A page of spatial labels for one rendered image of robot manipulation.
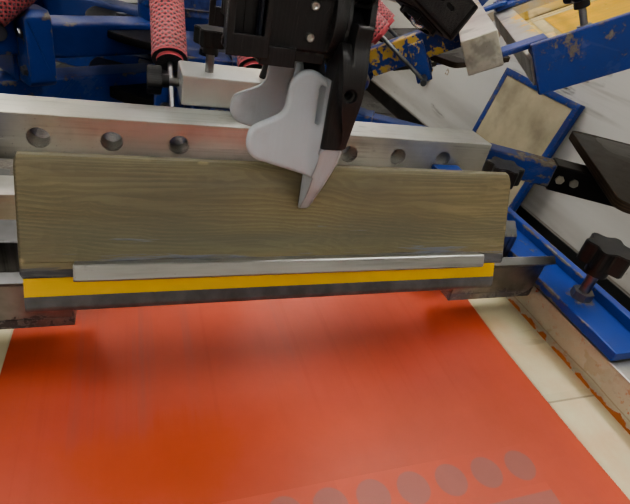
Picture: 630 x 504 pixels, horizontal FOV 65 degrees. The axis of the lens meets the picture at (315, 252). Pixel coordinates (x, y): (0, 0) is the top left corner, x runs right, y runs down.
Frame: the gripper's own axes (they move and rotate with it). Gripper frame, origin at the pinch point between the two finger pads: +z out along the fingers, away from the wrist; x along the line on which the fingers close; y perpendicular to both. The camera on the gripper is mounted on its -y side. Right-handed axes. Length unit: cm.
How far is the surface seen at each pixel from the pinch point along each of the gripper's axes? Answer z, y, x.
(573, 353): 12.5, -25.3, 8.7
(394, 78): 82, -200, -354
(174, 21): 0.2, 5.6, -47.7
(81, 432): 13.9, 15.2, 9.1
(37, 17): 5, 25, -61
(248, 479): 13.9, 5.5, 14.1
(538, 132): 55, -192, -172
